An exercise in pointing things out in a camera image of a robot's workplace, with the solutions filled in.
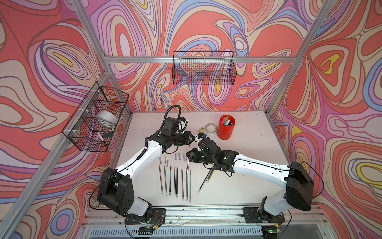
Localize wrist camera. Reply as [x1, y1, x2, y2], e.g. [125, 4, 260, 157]
[161, 117, 189, 133]
[195, 132, 207, 142]

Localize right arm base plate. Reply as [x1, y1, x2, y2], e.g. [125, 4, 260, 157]
[240, 207, 285, 224]

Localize white tape roll in basket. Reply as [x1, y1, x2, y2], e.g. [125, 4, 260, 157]
[96, 110, 118, 124]

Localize red pen cup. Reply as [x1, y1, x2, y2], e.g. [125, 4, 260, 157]
[217, 115, 236, 140]

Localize yellow black capped pencil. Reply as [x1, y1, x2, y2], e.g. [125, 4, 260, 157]
[207, 170, 214, 182]

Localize dark blue pencil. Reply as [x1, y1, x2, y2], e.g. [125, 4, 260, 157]
[169, 164, 172, 196]

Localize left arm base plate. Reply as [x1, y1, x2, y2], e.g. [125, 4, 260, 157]
[124, 208, 166, 226]

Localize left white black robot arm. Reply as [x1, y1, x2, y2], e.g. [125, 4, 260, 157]
[96, 105, 195, 217]

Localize dark capped pencil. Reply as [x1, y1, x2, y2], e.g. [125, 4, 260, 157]
[175, 167, 179, 198]

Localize black wire basket left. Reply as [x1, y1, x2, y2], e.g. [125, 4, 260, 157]
[62, 83, 129, 152]

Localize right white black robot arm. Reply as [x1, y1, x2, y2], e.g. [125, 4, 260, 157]
[186, 137, 314, 220]

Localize black wire basket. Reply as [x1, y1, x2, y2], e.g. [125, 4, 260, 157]
[172, 50, 237, 86]
[62, 83, 129, 152]

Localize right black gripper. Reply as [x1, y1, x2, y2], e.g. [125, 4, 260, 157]
[185, 148, 215, 165]

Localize clear tape roll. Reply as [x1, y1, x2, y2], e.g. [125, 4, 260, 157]
[205, 123, 218, 133]

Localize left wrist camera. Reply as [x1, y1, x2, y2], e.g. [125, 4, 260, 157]
[161, 117, 189, 133]

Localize black wire basket rear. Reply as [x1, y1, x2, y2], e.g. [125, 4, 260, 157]
[172, 50, 237, 86]

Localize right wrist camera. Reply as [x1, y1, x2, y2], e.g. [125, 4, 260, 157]
[195, 132, 207, 142]

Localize red capped pencil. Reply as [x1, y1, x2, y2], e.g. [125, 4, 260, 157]
[181, 169, 185, 200]

